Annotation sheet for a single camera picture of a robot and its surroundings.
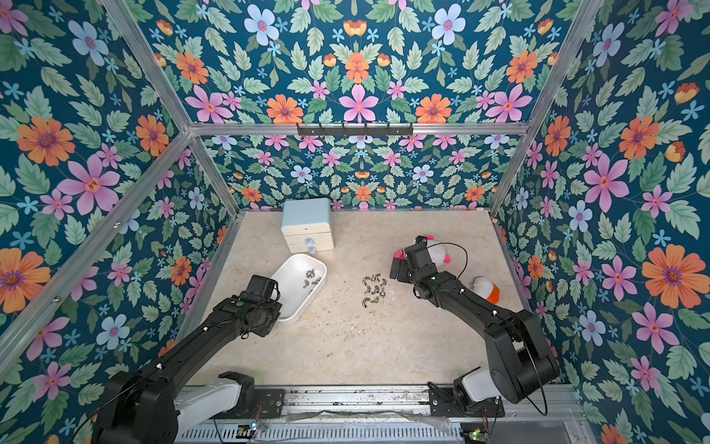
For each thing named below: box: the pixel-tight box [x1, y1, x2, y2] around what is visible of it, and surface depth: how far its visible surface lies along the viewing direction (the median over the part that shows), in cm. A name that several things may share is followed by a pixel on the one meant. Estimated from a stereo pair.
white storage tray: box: [271, 253, 328, 323], surface depth 100 cm
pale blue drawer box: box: [281, 197, 335, 255], surface depth 102 cm
